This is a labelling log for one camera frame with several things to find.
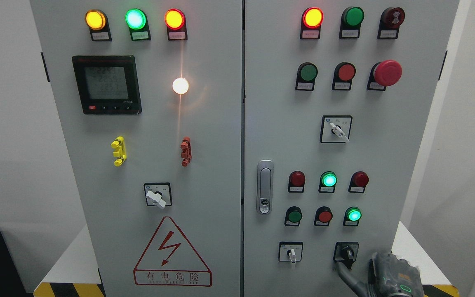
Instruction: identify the red terminal connector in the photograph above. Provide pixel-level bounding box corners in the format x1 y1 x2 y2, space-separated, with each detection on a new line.
180 137 192 167

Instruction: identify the dark red indicator light left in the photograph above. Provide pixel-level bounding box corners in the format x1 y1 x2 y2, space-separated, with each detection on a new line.
288 171 306 193

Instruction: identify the dark red indicator light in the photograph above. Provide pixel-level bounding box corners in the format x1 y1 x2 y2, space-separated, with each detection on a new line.
348 171 369 193
288 171 306 193

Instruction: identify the white glowing indicator light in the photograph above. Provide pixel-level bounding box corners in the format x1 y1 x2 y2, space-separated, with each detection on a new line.
172 77 190 95

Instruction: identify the lit green indicator light middle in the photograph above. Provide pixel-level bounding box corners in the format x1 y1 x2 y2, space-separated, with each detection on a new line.
318 171 337 193

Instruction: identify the green push button upper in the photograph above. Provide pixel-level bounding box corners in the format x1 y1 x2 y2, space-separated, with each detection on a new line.
295 62 318 92

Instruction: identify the grey left cabinet door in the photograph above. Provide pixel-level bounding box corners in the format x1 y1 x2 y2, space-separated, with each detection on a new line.
31 0 242 297

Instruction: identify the grey cabinet door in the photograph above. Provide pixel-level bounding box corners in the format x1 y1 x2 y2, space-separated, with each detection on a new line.
31 0 242 297
243 0 459 297

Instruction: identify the red push button lower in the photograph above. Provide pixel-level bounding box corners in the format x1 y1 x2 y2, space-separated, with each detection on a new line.
314 206 332 227

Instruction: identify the red push button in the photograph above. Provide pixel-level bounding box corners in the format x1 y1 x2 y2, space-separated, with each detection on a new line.
332 62 356 91
314 206 332 227

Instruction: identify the grey right cabinet door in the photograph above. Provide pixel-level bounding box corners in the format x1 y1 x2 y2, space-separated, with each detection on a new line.
243 0 459 297

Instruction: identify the yellow terminal connector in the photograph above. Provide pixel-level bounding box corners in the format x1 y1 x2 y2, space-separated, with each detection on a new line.
111 136 127 167

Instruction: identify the dark red indicator light right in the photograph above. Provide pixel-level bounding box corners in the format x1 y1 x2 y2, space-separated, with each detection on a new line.
348 171 369 193

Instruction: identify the red electric hazard sticker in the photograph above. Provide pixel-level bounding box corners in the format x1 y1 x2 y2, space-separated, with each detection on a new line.
133 216 212 286

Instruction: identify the red push button upper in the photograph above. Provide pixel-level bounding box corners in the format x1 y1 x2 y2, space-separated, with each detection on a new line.
332 62 356 91

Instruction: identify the lit green push button lower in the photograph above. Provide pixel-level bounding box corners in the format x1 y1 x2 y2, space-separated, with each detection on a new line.
343 206 362 227

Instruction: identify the red indicator light top left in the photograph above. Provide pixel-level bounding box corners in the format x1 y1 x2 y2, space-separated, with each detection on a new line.
164 8 187 41

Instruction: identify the black digital power meter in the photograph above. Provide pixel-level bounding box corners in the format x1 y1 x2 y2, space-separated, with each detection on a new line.
72 55 142 115

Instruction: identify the red indicator light right door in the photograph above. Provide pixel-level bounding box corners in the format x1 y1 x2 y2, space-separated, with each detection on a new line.
300 6 324 40

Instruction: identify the green indicator light top left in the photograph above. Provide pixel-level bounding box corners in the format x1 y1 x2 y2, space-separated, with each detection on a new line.
125 8 151 41

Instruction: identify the red emergency stop button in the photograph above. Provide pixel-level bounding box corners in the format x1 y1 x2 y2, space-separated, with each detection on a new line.
367 59 403 92

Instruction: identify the green unlit indicator light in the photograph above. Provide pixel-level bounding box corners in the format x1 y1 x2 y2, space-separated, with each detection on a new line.
339 6 364 39

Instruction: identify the yellow indicator light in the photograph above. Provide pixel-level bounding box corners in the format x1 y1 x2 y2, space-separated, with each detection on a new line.
85 9 112 41

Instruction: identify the dark red buzzer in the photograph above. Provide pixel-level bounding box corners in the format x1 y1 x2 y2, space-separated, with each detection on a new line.
377 7 405 39

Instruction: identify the silver door handle lock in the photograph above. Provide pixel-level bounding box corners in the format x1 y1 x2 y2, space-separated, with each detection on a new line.
256 160 274 215

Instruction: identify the white selector switch left door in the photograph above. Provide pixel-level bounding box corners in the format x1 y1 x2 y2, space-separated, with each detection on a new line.
143 182 173 209

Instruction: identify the white selector switch upper right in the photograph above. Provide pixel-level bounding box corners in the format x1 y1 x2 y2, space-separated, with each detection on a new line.
320 115 353 143

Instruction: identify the white selector switch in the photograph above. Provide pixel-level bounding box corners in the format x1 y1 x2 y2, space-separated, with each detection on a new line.
278 241 303 269
320 115 353 143

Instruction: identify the white selector switch lower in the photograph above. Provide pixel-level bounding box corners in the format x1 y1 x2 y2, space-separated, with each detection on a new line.
278 241 303 269

